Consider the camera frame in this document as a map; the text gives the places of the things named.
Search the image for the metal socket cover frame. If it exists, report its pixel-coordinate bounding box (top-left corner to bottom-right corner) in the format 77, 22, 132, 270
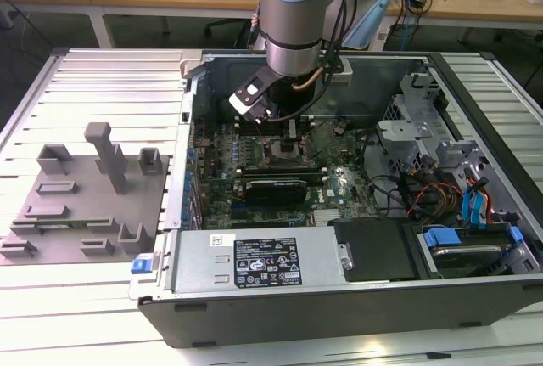
305, 122, 339, 160

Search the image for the silver CPU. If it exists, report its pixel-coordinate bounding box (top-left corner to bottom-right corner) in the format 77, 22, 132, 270
273, 143, 307, 160

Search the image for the CPU socket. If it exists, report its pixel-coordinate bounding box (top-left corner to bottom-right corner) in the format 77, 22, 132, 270
261, 134, 316, 166

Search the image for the black RAM slot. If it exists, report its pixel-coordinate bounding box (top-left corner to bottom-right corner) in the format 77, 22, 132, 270
238, 169, 328, 178
236, 122, 316, 131
237, 127, 316, 136
236, 164, 327, 172

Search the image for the green motherboard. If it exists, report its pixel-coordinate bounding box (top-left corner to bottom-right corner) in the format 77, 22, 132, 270
193, 117, 378, 231

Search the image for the black graphics card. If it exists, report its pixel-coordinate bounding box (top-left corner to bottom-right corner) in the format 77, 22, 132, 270
244, 177, 309, 206

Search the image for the black office chair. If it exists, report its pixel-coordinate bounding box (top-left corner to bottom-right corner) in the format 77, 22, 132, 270
203, 17, 258, 49

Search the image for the metal disk bay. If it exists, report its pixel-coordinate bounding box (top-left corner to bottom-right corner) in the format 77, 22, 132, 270
435, 138, 529, 231
375, 70, 451, 177

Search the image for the silver chipset heatsink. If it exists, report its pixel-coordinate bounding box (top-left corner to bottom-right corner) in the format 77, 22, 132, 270
313, 211, 340, 228

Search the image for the black plastic drive cover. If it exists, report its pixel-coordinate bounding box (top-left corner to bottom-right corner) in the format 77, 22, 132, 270
328, 219, 419, 282

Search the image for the grey power supply unit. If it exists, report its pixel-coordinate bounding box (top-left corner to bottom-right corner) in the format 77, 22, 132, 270
171, 229, 355, 299

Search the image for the blue disk carrier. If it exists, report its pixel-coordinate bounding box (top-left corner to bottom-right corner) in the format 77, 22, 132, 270
417, 224, 523, 278

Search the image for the open black PC case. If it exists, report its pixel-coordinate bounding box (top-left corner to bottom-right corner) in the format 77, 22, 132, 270
126, 49, 543, 348

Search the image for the silver hard disk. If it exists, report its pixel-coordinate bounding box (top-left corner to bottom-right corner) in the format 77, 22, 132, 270
432, 245, 507, 276

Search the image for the grey parts rack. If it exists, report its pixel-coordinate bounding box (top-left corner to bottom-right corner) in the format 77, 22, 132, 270
0, 121, 171, 263

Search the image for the green RAM stick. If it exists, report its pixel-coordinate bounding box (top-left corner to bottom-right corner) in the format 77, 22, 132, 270
36, 220, 91, 229

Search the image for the white wrist camera on bracket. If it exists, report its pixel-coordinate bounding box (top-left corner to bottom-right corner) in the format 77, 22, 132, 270
228, 67, 279, 126

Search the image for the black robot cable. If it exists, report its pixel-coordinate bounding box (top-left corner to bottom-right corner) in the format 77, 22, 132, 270
269, 0, 355, 123

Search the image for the red yellow wire bundle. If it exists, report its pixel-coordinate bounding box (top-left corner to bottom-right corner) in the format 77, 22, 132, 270
406, 182, 464, 218

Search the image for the blue wire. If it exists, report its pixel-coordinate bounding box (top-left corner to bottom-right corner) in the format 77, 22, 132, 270
462, 187, 479, 227
473, 175, 490, 232

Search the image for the orange wire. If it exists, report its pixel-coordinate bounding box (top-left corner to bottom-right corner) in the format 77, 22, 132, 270
486, 195, 500, 226

